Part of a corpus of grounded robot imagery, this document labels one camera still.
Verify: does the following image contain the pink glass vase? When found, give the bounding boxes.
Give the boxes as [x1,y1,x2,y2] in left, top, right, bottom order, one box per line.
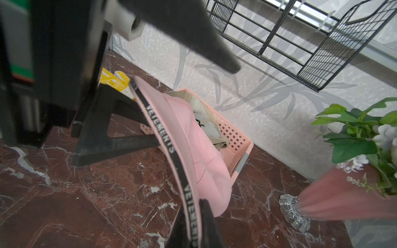
[279,165,397,233]

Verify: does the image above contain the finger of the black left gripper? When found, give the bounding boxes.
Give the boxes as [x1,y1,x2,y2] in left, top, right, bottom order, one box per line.
[119,1,241,73]

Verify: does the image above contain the yellow white work glove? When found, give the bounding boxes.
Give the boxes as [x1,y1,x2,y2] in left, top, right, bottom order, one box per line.
[99,68,134,100]

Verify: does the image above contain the artificial flower bouquet green leaves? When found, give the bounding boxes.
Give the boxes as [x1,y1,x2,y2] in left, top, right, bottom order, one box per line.
[312,97,397,198]

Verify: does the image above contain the black wire wall basket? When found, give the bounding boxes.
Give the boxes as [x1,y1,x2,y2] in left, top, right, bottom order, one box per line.
[204,1,397,92]

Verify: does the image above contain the pink baseball cap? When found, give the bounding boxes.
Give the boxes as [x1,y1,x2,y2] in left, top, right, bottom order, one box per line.
[129,76,233,248]

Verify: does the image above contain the beige baseball cap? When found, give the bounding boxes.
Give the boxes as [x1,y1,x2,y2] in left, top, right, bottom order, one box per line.
[168,91,230,150]

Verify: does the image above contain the pink perforated plastic basket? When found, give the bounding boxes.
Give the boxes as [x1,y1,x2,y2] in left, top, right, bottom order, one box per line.
[139,87,254,187]

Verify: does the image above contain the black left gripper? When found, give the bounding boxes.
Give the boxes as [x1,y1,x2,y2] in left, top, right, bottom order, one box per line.
[1,1,159,167]

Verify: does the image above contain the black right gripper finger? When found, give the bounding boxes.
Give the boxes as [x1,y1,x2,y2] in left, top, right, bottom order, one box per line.
[165,199,225,248]

